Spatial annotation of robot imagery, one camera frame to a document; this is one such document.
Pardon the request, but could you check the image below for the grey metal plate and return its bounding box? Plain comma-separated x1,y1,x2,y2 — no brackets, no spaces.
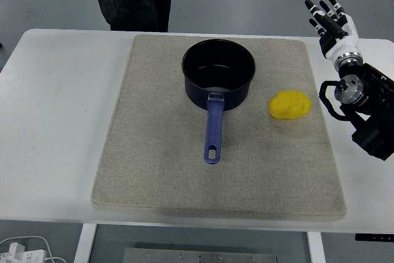
123,247,279,263

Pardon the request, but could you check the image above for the blue pot with handle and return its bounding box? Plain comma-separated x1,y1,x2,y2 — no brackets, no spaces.
181,39,257,165

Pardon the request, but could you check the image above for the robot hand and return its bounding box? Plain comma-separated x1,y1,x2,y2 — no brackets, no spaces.
304,0,361,61

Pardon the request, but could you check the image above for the white power strip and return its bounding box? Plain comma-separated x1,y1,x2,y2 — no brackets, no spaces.
0,242,47,263

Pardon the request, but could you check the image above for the beige fabric mat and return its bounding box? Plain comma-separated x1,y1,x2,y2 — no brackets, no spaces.
90,34,348,222

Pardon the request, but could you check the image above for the white cable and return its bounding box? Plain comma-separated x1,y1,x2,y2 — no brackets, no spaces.
0,235,67,263

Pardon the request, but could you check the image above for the person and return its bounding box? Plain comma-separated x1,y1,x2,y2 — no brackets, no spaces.
85,0,187,33

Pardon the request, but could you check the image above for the black table control panel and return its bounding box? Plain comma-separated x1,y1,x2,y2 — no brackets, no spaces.
355,233,394,242

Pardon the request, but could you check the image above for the yellow potato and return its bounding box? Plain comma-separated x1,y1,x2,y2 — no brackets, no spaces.
268,90,312,121

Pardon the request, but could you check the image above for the white table leg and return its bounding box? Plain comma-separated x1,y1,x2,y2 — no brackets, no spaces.
306,231,326,263
73,222,98,263

